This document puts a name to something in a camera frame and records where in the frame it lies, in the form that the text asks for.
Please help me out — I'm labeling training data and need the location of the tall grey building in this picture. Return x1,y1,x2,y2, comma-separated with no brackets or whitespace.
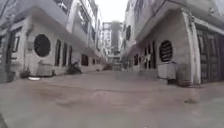
101,20,123,65

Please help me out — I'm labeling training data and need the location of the parked motorbike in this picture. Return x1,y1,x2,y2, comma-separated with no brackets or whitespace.
66,61,84,76

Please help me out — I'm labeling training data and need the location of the grey concrete road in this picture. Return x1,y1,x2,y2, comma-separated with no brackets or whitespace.
0,69,224,128

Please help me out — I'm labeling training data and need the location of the white box unit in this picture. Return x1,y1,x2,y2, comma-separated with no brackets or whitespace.
156,61,178,81

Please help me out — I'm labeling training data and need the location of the pale box unit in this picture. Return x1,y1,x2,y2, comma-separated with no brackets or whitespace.
35,61,55,78

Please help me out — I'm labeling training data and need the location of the building with dark gate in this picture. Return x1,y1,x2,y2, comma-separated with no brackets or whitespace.
119,0,224,87

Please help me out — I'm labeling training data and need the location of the building with round window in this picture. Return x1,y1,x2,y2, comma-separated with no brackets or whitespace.
0,0,108,83

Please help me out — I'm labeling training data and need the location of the grey bin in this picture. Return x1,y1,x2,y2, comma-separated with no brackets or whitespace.
176,63,194,88

